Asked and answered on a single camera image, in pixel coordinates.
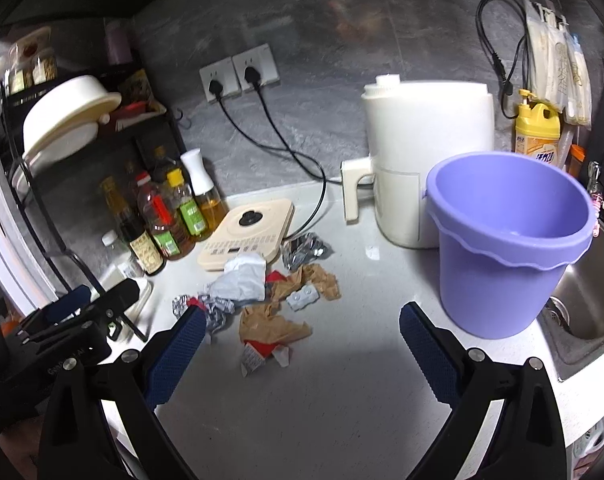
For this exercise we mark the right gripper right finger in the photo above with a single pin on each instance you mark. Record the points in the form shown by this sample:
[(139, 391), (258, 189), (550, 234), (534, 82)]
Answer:
[(527, 441)]

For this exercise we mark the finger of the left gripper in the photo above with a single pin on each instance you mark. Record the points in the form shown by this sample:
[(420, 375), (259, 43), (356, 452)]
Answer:
[(64, 307), (114, 302)]

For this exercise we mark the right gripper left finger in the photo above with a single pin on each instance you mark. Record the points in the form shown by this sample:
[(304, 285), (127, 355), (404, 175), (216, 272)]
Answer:
[(139, 381)]

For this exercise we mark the white paper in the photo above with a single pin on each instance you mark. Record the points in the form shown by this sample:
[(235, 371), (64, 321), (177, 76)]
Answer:
[(243, 279)]

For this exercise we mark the red white wrapper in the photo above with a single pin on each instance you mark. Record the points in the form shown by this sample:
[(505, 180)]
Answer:
[(255, 354)]

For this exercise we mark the brown paper bag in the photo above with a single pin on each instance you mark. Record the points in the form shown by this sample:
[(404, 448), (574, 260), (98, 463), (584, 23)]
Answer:
[(263, 323)]

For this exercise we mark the grey patterned wrapper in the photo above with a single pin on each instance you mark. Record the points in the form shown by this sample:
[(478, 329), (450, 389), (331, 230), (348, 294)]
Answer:
[(217, 310)]

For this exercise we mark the black kitchen rack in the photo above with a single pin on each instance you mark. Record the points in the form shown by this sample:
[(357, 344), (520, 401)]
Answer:
[(56, 208)]

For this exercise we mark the small clear bottle white cap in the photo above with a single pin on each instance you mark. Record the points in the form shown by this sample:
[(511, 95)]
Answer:
[(121, 255)]

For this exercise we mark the dark soy sauce bottle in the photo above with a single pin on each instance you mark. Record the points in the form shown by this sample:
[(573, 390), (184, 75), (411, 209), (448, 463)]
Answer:
[(132, 229)]

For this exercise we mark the red cap oil bottle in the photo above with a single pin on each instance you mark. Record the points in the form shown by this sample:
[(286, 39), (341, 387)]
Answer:
[(165, 226)]

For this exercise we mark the green label oil bottle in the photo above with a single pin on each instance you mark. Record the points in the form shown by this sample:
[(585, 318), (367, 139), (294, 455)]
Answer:
[(186, 205)]

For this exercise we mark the oil sprayer white top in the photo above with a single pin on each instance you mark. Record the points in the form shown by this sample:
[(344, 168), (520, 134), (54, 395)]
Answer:
[(204, 189)]

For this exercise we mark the steel sink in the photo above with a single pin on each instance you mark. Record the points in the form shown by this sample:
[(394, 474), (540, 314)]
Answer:
[(572, 320)]

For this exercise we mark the small grey plastic piece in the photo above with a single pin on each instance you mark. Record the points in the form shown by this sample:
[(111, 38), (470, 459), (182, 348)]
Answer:
[(306, 295)]

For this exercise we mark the cream bowl stack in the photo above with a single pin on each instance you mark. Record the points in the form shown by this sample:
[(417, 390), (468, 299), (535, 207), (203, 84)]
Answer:
[(73, 103)]

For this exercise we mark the silver foil snack wrapper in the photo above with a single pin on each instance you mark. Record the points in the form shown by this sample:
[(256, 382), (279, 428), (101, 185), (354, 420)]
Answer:
[(303, 249)]

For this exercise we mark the purple plastic bucket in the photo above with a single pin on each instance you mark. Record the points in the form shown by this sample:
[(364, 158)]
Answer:
[(508, 228)]

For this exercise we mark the orange cap bottle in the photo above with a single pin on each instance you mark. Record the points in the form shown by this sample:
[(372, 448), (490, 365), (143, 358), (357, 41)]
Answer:
[(576, 159)]

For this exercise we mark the yellow detergent bottle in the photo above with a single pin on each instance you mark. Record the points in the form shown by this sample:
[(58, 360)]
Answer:
[(537, 129)]

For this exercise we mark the white air fryer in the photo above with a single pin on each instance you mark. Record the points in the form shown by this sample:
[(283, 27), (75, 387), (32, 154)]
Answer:
[(411, 126)]

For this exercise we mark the hanging plastic bag packs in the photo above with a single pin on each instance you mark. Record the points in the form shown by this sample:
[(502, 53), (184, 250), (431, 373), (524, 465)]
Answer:
[(558, 71)]

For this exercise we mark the left wall socket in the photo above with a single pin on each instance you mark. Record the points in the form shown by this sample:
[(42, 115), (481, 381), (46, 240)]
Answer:
[(224, 73)]

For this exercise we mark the wall socket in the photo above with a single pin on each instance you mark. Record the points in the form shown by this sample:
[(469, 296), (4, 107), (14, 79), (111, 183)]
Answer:
[(224, 73), (262, 60)]

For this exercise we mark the right wall socket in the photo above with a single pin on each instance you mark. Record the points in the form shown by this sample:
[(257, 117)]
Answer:
[(262, 60)]

